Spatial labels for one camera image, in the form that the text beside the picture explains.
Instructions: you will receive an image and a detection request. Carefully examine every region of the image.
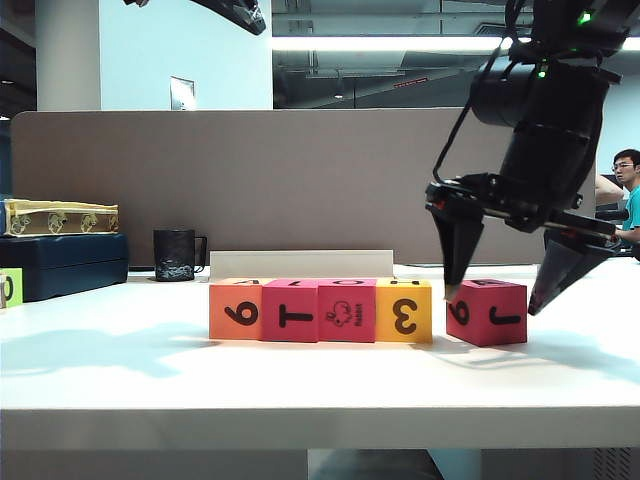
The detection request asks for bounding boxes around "vented panel under table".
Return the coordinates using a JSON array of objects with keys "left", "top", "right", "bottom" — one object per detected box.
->
[{"left": 592, "top": 447, "right": 634, "bottom": 480}]

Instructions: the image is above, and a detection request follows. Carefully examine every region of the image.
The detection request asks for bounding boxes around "grey desk partition panel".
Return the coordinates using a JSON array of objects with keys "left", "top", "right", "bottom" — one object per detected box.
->
[{"left": 9, "top": 105, "right": 599, "bottom": 267}]

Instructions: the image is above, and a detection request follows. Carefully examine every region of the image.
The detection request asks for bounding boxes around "wall sign plate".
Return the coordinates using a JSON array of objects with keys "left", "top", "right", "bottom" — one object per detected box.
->
[{"left": 169, "top": 75, "right": 197, "bottom": 112}]

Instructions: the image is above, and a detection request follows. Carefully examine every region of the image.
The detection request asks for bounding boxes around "long ceiling light strip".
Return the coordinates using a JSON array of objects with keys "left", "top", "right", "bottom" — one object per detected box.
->
[{"left": 272, "top": 35, "right": 532, "bottom": 52}]

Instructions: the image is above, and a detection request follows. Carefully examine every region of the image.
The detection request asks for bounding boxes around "red letter block with T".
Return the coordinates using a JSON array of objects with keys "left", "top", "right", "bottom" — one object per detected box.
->
[{"left": 259, "top": 278, "right": 321, "bottom": 344}]

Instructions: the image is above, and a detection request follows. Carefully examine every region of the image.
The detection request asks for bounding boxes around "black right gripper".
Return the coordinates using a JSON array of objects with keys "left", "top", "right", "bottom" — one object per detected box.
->
[{"left": 423, "top": 172, "right": 620, "bottom": 318}]

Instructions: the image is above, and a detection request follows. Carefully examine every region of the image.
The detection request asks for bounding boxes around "black mug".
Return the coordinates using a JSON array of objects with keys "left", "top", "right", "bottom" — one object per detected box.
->
[{"left": 152, "top": 228, "right": 209, "bottom": 282}]

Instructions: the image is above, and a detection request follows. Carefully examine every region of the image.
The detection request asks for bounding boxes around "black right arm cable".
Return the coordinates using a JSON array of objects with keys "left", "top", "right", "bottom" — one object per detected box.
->
[{"left": 432, "top": 0, "right": 521, "bottom": 186}]

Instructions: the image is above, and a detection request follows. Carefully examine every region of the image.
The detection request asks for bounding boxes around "yellow letter block with 3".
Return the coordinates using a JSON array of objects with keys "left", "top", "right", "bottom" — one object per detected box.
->
[{"left": 374, "top": 278, "right": 434, "bottom": 345}]

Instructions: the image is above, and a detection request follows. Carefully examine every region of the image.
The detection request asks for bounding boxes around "yellow printed box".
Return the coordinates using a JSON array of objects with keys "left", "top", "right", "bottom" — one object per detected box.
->
[{"left": 3, "top": 198, "right": 121, "bottom": 237}]

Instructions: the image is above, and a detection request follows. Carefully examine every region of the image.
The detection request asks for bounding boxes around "green letter block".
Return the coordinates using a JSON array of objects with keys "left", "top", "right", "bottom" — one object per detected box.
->
[{"left": 0, "top": 268, "right": 25, "bottom": 309}]

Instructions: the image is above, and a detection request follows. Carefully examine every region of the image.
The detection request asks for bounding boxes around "person in teal shirt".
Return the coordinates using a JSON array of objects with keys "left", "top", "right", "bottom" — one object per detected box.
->
[{"left": 594, "top": 148, "right": 640, "bottom": 249}]

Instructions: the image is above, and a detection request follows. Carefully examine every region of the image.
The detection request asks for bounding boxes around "red letter block with J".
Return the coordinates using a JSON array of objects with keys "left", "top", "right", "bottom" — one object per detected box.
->
[{"left": 445, "top": 278, "right": 529, "bottom": 347}]

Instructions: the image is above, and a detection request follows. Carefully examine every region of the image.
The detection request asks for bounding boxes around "dark blue case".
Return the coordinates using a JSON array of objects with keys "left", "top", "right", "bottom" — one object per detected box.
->
[{"left": 0, "top": 233, "right": 130, "bottom": 304}]

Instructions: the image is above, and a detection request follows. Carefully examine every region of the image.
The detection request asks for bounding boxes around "red letter block with rabbit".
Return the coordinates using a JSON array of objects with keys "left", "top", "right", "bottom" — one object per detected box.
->
[{"left": 317, "top": 278, "right": 377, "bottom": 344}]

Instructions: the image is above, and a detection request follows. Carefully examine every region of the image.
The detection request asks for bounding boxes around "orange letter block with 6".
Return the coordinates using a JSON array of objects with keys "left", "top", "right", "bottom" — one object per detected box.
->
[{"left": 208, "top": 278, "right": 264, "bottom": 341}]

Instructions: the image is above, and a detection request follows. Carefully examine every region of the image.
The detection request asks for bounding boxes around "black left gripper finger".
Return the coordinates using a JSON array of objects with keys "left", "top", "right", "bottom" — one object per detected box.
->
[
  {"left": 233, "top": 0, "right": 268, "bottom": 25},
  {"left": 192, "top": 0, "right": 265, "bottom": 36}
]

